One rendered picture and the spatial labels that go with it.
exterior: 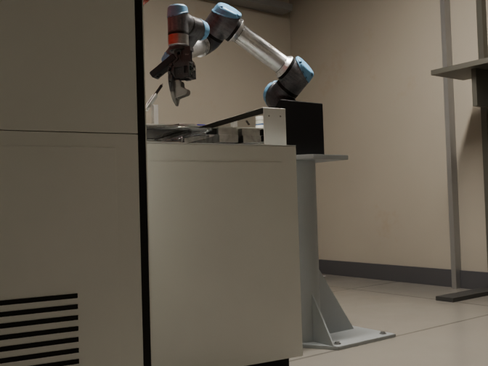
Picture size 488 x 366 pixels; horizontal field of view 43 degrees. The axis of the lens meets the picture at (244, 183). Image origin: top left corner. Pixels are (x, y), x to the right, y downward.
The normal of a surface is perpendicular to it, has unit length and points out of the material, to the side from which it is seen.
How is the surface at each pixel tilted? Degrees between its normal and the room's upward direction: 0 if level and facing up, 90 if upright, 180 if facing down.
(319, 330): 90
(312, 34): 90
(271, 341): 90
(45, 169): 90
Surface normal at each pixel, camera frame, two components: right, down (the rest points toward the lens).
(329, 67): -0.80, 0.00
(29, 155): 0.48, -0.04
